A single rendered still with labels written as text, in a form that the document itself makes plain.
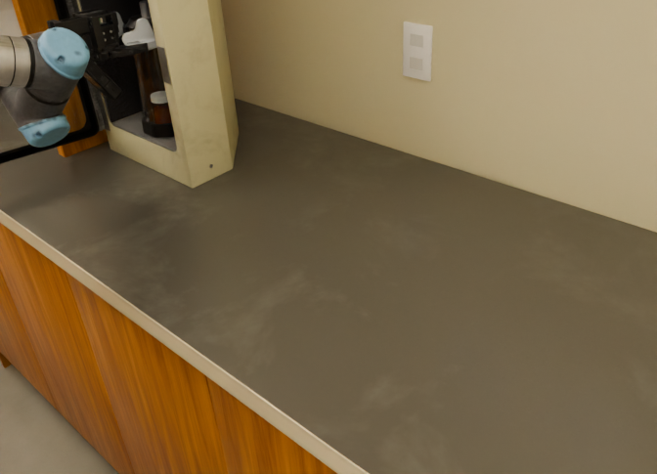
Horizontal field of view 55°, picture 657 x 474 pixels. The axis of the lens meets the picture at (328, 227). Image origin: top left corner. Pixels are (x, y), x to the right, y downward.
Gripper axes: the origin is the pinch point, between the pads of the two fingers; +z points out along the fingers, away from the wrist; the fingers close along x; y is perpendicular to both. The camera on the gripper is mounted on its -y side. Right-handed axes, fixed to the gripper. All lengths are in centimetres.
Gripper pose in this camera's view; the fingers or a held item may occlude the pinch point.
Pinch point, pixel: (152, 37)
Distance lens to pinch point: 138.9
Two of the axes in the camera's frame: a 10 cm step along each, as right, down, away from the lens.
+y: -0.4, -8.5, -5.2
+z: 6.7, -4.1, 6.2
